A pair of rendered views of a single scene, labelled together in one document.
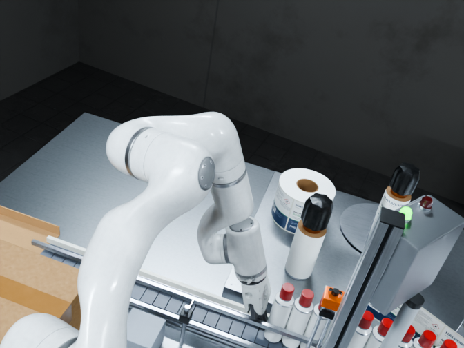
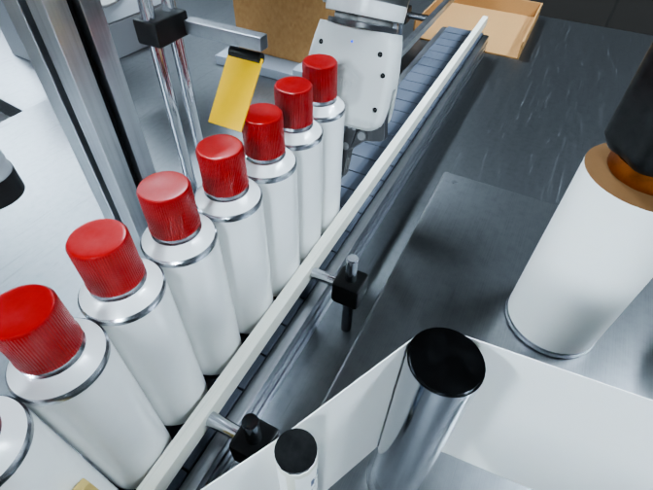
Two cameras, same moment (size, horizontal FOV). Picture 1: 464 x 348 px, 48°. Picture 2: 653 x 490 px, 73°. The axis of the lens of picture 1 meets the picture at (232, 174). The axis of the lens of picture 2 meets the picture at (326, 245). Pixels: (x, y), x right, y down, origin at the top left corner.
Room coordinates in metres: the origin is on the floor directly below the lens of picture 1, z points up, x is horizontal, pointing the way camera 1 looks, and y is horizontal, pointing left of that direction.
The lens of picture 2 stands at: (1.03, -0.58, 1.26)
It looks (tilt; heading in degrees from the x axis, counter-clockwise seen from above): 46 degrees down; 105
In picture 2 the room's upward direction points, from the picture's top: 2 degrees clockwise
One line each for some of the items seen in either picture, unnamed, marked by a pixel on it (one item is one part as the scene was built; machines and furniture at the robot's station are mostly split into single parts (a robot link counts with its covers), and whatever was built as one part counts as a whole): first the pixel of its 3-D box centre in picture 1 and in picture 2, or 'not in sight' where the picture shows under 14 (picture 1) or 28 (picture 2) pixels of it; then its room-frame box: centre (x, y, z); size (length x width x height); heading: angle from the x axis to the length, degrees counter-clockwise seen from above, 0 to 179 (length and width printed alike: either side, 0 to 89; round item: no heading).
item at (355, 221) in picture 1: (381, 231); not in sight; (1.46, -0.57, 0.89); 0.31 x 0.31 x 0.01
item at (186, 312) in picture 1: (186, 320); not in sight; (0.89, 0.05, 0.91); 0.07 x 0.03 x 0.17; 169
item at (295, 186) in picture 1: (302, 201); not in sight; (1.46, -0.27, 0.95); 0.20 x 0.20 x 0.14
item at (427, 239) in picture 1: (405, 253); not in sight; (0.80, -0.38, 1.38); 0.17 x 0.10 x 0.19; 134
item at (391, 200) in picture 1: (395, 200); not in sight; (1.46, -0.57, 1.04); 0.09 x 0.09 x 0.29
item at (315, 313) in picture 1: (317, 324); (270, 212); (0.91, -0.30, 0.98); 0.05 x 0.05 x 0.20
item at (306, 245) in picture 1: (308, 236); (622, 213); (1.19, -0.27, 1.03); 0.09 x 0.09 x 0.30
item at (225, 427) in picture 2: not in sight; (241, 439); (0.94, -0.47, 0.89); 0.06 x 0.03 x 0.12; 169
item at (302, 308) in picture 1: (298, 318); (296, 181); (0.91, -0.25, 0.98); 0.05 x 0.05 x 0.20
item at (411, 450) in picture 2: not in sight; (414, 433); (1.06, -0.46, 0.97); 0.05 x 0.05 x 0.19
